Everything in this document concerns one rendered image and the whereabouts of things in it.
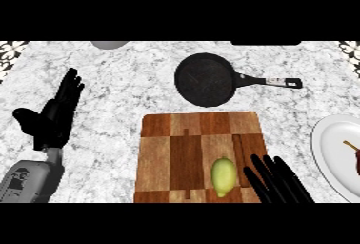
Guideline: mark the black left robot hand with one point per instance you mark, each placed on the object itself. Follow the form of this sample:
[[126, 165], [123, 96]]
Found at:
[[52, 122]]

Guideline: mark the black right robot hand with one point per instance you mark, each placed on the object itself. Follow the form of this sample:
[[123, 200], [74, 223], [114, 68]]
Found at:
[[276, 184]]

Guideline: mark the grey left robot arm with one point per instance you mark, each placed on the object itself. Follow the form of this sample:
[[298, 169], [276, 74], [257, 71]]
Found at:
[[28, 179]]

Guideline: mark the yellow-green lemon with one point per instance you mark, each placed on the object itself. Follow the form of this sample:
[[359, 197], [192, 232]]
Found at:
[[223, 177]]

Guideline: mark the wooden checkered cutting board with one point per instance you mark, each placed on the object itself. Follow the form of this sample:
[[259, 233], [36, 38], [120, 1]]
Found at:
[[188, 158]]

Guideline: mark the black frying pan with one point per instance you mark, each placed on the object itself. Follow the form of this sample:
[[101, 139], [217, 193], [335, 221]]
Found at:
[[205, 79]]

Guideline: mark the white plate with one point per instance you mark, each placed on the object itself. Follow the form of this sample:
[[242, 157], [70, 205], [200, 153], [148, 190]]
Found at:
[[335, 155]]

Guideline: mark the dark red chili pepper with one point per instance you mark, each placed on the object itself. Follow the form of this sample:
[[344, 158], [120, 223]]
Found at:
[[356, 157]]

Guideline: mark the grey round object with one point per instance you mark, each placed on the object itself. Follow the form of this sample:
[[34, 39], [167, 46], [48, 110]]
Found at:
[[110, 44]]

